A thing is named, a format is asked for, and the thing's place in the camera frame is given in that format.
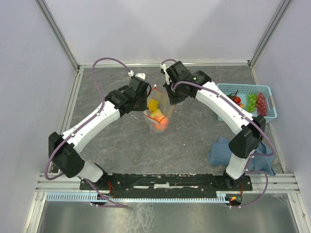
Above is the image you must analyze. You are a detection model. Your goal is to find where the clear zip bag orange zipper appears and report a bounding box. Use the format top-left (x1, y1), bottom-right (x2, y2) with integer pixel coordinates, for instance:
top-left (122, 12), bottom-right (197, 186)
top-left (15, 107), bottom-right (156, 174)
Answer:
top-left (143, 84), bottom-right (175, 134)

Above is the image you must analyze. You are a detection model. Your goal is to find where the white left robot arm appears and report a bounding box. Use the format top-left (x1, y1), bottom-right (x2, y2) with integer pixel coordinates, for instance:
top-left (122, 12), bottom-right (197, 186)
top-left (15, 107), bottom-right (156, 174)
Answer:
top-left (49, 73), bottom-right (151, 189)

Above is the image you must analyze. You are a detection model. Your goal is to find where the yellow lemon fruit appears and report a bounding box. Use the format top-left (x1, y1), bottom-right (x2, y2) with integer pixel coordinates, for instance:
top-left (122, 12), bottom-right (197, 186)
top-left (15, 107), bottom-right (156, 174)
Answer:
top-left (148, 99), bottom-right (159, 112)

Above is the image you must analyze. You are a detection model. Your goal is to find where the green grape bunch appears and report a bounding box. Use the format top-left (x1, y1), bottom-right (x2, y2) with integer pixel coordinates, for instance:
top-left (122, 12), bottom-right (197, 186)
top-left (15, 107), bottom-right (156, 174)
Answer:
top-left (246, 94), bottom-right (257, 113)

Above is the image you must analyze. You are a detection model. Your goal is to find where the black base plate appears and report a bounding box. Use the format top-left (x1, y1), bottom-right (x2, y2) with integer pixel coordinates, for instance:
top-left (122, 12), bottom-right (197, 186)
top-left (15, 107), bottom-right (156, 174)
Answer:
top-left (80, 173), bottom-right (253, 198)

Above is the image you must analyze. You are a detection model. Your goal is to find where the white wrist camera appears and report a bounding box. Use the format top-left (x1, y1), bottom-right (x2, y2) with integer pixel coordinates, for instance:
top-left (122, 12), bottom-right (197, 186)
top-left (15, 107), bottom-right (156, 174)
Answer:
top-left (160, 63), bottom-right (170, 85)
top-left (128, 70), bottom-right (146, 80)

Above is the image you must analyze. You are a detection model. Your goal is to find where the aluminium frame rail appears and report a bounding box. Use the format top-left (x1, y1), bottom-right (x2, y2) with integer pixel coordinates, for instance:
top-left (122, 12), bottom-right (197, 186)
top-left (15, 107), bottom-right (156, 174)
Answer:
top-left (250, 174), bottom-right (300, 194)

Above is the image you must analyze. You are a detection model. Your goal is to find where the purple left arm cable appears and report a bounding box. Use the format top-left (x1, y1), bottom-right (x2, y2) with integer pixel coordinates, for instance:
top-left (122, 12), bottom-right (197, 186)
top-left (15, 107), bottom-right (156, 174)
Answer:
top-left (45, 57), bottom-right (134, 209)

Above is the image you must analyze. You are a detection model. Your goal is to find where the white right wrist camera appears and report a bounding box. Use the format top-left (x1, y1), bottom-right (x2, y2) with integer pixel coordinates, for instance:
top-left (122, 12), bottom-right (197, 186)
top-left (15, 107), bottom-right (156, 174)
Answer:
top-left (160, 63), bottom-right (170, 85)

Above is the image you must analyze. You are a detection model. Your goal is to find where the light blue plastic basket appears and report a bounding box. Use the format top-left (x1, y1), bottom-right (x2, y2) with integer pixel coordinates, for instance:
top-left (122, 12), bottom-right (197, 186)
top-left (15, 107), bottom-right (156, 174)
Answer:
top-left (217, 83), bottom-right (277, 123)

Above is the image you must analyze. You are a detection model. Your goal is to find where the light blue cable duct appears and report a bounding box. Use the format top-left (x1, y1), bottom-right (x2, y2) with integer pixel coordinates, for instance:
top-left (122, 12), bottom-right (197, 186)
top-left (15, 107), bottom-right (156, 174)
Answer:
top-left (46, 192), bottom-right (229, 203)

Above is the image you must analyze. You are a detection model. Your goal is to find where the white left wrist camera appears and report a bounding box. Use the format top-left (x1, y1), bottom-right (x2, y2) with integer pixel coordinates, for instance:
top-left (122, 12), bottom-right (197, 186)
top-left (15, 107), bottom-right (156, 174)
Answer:
top-left (128, 70), bottom-right (146, 80)

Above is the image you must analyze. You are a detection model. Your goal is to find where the yellow mango fruit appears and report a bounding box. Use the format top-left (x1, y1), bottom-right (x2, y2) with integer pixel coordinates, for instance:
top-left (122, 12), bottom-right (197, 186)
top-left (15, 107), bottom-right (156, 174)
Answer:
top-left (150, 109), bottom-right (163, 119)

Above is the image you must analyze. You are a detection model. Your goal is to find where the orange peach fruit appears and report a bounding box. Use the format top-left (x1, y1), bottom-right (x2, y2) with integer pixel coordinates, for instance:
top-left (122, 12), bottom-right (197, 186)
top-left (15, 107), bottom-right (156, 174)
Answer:
top-left (153, 115), bottom-right (169, 131)

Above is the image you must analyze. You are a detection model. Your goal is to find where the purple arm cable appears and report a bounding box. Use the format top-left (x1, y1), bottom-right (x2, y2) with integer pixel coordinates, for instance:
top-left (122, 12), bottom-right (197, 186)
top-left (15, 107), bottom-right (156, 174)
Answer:
top-left (161, 58), bottom-right (276, 209)
top-left (45, 57), bottom-right (134, 209)

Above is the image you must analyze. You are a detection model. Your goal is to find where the purple grape bunch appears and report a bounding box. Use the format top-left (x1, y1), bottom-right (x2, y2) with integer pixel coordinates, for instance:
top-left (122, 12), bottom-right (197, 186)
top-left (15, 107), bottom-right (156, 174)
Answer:
top-left (256, 92), bottom-right (267, 116)

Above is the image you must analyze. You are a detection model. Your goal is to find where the red cherry bunch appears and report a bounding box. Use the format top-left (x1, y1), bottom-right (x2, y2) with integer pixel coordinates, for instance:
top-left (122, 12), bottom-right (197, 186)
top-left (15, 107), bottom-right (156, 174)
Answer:
top-left (227, 90), bottom-right (245, 109)

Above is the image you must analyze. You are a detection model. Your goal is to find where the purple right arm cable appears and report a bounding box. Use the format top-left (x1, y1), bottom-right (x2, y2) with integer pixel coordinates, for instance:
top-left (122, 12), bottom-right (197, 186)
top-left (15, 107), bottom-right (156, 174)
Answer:
top-left (161, 58), bottom-right (276, 209)

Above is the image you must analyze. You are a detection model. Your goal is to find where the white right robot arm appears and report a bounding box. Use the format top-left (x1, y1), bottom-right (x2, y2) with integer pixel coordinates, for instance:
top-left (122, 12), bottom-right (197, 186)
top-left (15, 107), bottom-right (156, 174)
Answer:
top-left (160, 61), bottom-right (266, 190)

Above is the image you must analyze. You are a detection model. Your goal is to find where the blue cloth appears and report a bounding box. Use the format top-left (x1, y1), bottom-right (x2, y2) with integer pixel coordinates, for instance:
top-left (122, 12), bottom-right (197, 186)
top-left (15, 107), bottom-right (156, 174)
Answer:
top-left (207, 137), bottom-right (276, 176)

